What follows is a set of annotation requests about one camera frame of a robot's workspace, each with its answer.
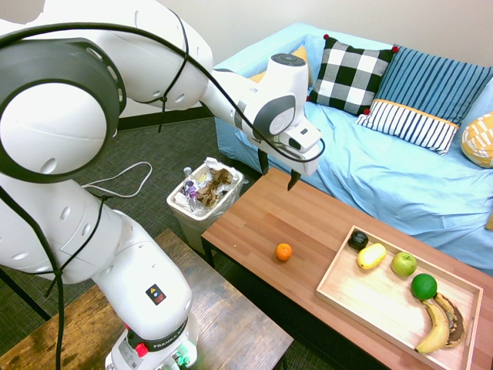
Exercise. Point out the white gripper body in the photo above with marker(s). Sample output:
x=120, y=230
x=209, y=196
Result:
x=308, y=163

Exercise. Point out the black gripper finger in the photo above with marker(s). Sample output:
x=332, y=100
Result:
x=264, y=162
x=294, y=180

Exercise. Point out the orange tangerine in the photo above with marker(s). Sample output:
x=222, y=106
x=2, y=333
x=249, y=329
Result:
x=284, y=252

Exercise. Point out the light wooden tray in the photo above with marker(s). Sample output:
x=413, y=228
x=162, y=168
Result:
x=369, y=304

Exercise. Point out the brown crumpled paper trash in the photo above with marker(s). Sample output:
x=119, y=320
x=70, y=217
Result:
x=217, y=185

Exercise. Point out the reddish wooden coffee table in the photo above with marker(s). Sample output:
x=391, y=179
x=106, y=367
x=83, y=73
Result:
x=269, y=227

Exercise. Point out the light blue sofa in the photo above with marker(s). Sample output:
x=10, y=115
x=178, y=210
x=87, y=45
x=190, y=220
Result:
x=385, y=181

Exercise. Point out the clear plastic bottle purple label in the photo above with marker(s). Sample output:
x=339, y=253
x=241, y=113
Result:
x=189, y=190

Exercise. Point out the white plastic trash bin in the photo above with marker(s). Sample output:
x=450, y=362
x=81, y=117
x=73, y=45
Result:
x=200, y=219

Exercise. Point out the black avocado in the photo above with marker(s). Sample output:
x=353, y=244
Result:
x=358, y=239

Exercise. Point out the black white checkered pillow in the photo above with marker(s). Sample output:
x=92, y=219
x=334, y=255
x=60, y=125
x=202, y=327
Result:
x=348, y=75

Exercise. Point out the white navy striped pillow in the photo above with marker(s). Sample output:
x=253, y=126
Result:
x=408, y=125

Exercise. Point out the yellow lemon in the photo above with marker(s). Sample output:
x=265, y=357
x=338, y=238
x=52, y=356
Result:
x=371, y=256

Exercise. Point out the plain yellow pillow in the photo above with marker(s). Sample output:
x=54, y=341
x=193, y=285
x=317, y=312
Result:
x=302, y=54

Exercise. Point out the green apple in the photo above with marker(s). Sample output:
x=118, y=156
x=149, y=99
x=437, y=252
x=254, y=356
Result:
x=404, y=264

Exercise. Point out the blue striped pillow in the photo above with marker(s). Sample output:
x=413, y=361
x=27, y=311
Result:
x=427, y=86

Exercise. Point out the dark rustic wooden table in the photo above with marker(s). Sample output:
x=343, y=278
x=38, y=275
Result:
x=231, y=327

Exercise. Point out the dark green lime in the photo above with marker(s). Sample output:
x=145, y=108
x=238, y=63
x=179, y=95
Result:
x=423, y=286

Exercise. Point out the yellow white patterned pillow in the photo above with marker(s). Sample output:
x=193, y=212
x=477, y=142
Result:
x=479, y=140

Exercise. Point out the small tan wooden object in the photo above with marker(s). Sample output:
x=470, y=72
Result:
x=489, y=221

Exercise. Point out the yellow banana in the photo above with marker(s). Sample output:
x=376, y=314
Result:
x=437, y=331

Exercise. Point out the brown overripe banana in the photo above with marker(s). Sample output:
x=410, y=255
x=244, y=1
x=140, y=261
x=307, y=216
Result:
x=456, y=321

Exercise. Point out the black stand leg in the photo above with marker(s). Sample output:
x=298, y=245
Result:
x=23, y=294

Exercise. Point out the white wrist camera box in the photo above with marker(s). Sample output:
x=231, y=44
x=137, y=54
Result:
x=305, y=135

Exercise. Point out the black wall baseboard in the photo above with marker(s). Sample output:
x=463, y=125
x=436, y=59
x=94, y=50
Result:
x=169, y=115

